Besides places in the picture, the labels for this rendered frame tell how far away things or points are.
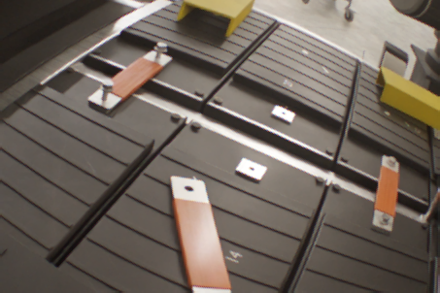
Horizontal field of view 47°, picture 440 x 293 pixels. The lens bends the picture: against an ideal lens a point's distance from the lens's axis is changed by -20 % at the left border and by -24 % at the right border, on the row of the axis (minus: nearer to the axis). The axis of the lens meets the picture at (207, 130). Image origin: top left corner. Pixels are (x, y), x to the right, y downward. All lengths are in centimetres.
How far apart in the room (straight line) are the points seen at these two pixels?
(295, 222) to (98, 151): 16
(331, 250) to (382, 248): 6
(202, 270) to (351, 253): 14
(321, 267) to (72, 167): 20
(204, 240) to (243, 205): 7
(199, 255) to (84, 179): 10
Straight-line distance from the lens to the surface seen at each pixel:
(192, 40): 73
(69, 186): 43
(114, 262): 38
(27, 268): 34
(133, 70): 62
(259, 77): 68
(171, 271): 38
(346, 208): 54
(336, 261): 45
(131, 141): 50
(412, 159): 68
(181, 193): 45
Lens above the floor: 126
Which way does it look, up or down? 28 degrees down
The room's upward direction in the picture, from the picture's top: 19 degrees clockwise
